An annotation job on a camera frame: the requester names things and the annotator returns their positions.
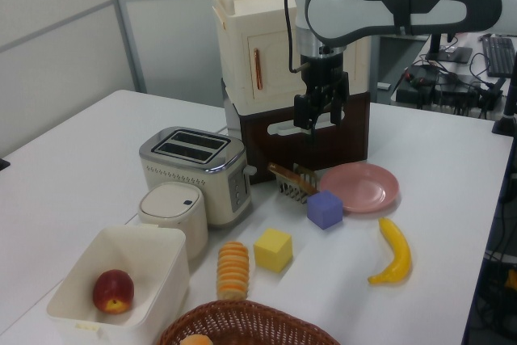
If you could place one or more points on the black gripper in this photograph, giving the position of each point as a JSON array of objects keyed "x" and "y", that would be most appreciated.
[{"x": 325, "y": 74}]

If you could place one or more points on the purple cube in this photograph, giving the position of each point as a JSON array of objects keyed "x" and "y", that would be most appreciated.
[{"x": 324, "y": 209}]

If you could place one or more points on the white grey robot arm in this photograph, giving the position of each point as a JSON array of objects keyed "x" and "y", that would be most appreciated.
[{"x": 363, "y": 1}]

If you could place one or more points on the pink plate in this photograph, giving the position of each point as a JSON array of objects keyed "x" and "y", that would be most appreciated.
[{"x": 361, "y": 185}]

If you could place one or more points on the yellow cube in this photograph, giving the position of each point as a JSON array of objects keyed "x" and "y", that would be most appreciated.
[{"x": 273, "y": 250}]

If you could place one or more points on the dark brown wooden crate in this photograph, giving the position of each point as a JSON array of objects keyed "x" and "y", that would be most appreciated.
[{"x": 347, "y": 143}]

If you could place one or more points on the cream toy cabinet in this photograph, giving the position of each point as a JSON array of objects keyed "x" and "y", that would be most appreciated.
[{"x": 258, "y": 22}]

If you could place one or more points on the black monitor stand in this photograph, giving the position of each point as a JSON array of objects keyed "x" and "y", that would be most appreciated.
[{"x": 448, "y": 53}]

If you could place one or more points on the cream silver toaster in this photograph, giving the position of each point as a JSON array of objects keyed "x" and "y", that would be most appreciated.
[{"x": 190, "y": 183}]

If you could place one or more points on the yellow toy banana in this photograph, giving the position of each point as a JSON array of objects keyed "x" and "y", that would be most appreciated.
[{"x": 398, "y": 252}]

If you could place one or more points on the small white lidded bin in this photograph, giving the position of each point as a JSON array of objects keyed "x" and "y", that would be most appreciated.
[{"x": 171, "y": 211}]

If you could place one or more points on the orange striped toy bread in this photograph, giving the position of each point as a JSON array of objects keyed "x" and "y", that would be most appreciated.
[{"x": 233, "y": 270}]

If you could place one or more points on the black desk clamp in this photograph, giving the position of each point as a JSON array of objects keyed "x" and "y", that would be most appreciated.
[{"x": 507, "y": 119}]

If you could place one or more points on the black keyboard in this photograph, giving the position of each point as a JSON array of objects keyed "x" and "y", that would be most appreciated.
[{"x": 501, "y": 56}]

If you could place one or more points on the brown wicker basket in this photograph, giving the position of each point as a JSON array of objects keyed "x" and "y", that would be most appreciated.
[{"x": 250, "y": 325}]

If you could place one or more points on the white plastic open box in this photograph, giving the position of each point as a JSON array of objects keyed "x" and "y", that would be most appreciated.
[{"x": 141, "y": 256}]

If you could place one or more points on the orange toy food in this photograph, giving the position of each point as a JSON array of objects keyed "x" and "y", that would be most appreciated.
[{"x": 196, "y": 340}]

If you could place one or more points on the red toy apple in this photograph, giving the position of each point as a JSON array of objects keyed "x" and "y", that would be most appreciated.
[{"x": 113, "y": 290}]

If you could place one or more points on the flat black object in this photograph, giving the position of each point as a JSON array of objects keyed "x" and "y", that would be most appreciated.
[{"x": 4, "y": 164}]

